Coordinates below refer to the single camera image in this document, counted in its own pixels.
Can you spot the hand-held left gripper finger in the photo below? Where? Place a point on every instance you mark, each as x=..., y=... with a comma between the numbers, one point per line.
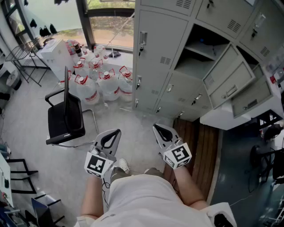
x=99, y=139
x=115, y=144

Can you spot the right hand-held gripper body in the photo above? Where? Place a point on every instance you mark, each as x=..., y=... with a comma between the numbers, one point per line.
x=177, y=155

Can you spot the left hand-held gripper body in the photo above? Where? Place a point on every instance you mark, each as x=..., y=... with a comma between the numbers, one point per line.
x=97, y=165

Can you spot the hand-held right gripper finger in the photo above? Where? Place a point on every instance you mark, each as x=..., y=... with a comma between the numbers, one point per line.
x=158, y=139
x=173, y=133

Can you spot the grey metal locker cabinet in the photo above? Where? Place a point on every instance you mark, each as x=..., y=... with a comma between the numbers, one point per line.
x=159, y=33

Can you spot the person's right forearm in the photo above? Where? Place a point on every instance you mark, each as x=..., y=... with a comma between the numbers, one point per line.
x=188, y=188

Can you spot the person's left forearm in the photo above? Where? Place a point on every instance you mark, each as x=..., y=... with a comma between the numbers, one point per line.
x=92, y=195

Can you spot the person's left white shoe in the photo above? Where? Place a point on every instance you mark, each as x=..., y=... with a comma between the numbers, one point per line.
x=124, y=165

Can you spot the person's olive trousers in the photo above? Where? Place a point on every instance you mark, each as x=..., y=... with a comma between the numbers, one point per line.
x=121, y=174

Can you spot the brown wooden plank platform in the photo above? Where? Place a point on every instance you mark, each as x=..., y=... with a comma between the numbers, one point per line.
x=206, y=150

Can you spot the black chair with metal legs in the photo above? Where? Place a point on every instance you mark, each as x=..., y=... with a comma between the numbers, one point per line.
x=64, y=124

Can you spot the cluster of clear water jugs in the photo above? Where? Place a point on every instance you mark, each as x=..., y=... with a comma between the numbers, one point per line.
x=88, y=91

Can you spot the person's white shirt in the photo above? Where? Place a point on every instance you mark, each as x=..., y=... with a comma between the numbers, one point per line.
x=144, y=199

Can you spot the dark grey chair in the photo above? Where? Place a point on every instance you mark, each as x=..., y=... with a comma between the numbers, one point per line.
x=40, y=210

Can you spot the dark cloth bundle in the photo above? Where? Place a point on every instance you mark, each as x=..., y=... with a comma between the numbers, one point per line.
x=114, y=54

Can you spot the dark brown jar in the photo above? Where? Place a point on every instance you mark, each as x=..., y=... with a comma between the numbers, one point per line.
x=77, y=49

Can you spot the white desk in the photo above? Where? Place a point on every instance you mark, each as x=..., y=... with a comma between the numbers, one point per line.
x=3, y=168

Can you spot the pink patterned bag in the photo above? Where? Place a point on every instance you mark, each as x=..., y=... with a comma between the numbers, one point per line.
x=71, y=47

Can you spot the small waste bin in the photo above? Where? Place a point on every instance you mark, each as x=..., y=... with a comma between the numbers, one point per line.
x=13, y=81

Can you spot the red and white box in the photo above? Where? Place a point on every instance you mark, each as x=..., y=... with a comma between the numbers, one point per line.
x=273, y=79

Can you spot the grey metal folding rack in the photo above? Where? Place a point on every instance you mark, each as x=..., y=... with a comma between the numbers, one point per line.
x=21, y=51

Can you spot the black hanging pouch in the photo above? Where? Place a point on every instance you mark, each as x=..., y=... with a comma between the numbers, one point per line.
x=45, y=31
x=33, y=23
x=53, y=28

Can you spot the black metal stand frame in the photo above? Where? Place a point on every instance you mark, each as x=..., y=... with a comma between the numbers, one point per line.
x=22, y=172

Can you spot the black window frame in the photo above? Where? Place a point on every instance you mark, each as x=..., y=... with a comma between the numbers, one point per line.
x=86, y=24

